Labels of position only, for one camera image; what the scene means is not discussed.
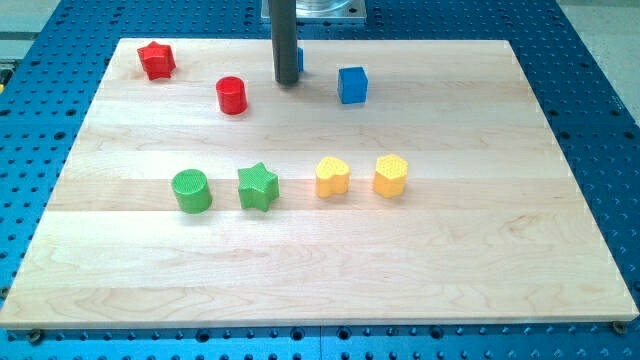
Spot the yellow heart block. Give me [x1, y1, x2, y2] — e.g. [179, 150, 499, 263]
[315, 157, 350, 198]

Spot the green star block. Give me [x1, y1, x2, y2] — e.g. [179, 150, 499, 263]
[237, 162, 279, 212]

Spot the red star block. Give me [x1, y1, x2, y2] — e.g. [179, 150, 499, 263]
[137, 41, 176, 80]

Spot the yellow hexagon block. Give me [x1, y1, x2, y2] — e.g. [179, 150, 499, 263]
[373, 154, 408, 198]

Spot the blue cube block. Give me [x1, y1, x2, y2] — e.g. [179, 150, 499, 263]
[337, 67, 368, 104]

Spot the red cylinder block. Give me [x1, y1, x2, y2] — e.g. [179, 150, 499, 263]
[216, 76, 248, 115]

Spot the green cylinder block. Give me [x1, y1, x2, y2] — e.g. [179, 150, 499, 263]
[171, 169, 212, 214]

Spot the small blue block behind rod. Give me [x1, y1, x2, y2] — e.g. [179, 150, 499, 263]
[297, 47, 304, 72]

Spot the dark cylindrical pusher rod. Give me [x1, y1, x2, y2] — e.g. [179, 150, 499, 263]
[268, 0, 299, 86]

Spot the light wooden board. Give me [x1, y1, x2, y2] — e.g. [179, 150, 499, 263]
[1, 38, 638, 329]

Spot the left board clamp screw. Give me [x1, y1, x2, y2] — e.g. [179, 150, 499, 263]
[25, 329, 45, 346]

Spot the board clamp screw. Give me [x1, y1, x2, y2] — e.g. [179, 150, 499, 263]
[25, 329, 45, 346]
[610, 321, 628, 336]

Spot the right board clamp screw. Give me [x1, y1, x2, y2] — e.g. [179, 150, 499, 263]
[610, 321, 628, 336]

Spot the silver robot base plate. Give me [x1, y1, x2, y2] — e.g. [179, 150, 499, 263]
[260, 0, 368, 24]

